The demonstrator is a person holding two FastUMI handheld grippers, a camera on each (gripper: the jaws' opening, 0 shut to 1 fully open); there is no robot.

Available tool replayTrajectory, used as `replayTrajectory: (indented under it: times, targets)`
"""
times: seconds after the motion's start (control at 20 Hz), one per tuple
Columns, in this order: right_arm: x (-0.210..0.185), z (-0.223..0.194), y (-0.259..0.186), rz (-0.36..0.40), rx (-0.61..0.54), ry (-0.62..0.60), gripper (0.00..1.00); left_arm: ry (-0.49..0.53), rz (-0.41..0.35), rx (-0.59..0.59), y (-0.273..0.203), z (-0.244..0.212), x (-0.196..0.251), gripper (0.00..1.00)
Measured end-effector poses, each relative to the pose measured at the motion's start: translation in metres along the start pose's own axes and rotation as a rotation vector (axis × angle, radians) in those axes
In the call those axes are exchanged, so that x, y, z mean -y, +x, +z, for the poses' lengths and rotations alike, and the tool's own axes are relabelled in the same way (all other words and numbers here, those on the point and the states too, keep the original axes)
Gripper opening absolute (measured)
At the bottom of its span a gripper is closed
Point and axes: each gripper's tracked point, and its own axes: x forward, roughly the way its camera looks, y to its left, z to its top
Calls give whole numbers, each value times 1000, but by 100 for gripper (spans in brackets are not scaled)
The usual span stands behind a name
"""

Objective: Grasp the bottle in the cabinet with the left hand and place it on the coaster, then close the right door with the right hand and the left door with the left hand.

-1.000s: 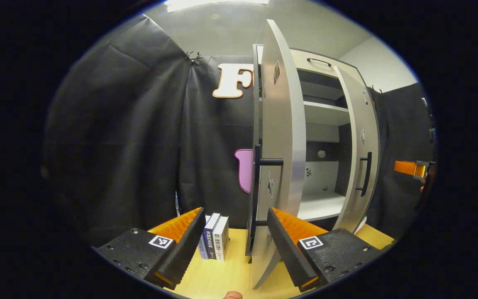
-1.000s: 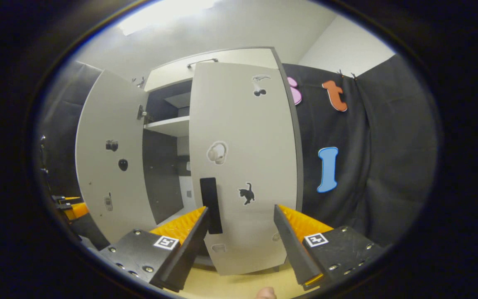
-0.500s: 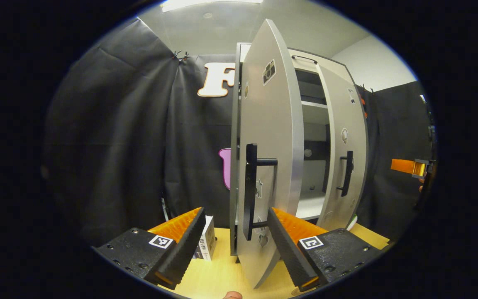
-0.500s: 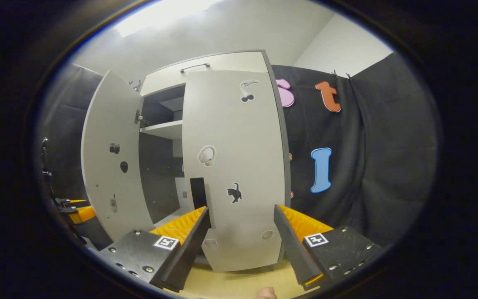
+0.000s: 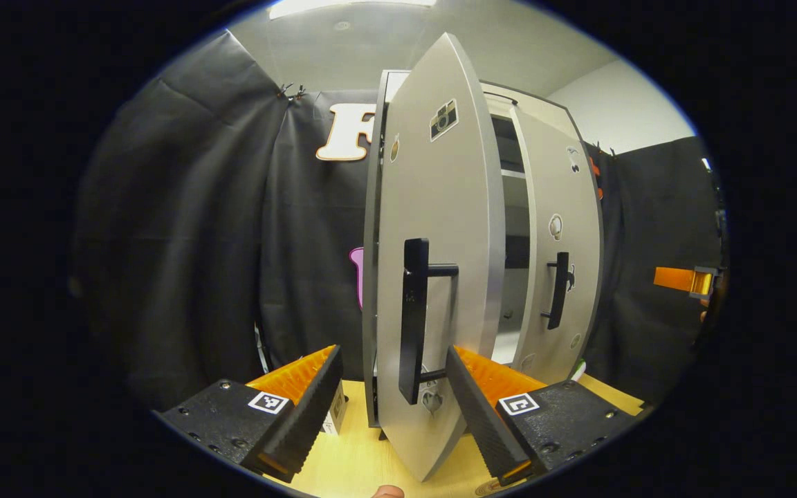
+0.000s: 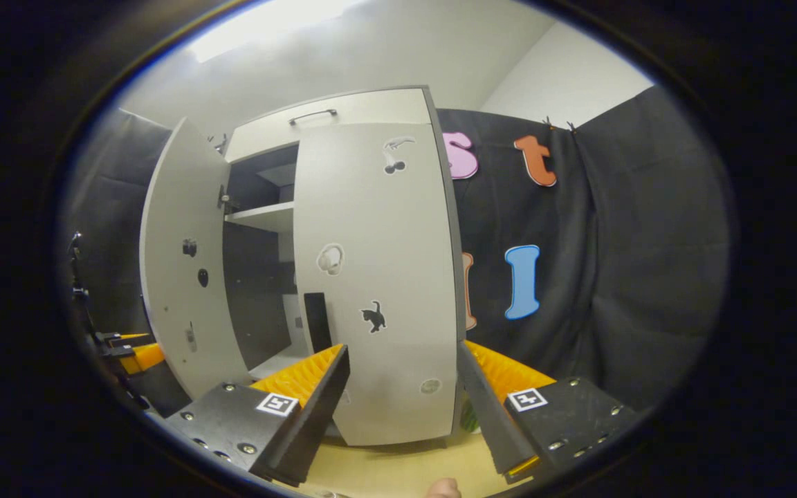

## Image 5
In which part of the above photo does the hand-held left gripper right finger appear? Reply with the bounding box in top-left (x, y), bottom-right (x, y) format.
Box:
top-left (446, 345), bottom-right (638, 487)

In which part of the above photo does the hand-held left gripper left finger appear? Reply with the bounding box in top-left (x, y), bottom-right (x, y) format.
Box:
top-left (153, 344), bottom-right (344, 483)

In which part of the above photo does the headphone sticker grey cabinet door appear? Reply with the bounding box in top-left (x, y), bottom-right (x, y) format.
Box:
top-left (509, 104), bottom-right (605, 385)

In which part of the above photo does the grey cabinet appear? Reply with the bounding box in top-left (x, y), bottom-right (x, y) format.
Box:
top-left (363, 69), bottom-right (605, 430)

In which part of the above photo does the camera sticker grey cabinet door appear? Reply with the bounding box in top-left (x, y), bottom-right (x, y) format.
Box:
top-left (374, 33), bottom-right (506, 483)

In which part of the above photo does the small white box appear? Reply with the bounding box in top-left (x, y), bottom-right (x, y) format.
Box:
top-left (321, 379), bottom-right (349, 436)

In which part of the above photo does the ceiling light panel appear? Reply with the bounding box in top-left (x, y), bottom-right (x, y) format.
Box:
top-left (267, 0), bottom-right (439, 20)

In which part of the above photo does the black door handle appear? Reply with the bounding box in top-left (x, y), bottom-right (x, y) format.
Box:
top-left (398, 238), bottom-right (460, 406)
top-left (540, 252), bottom-right (572, 331)

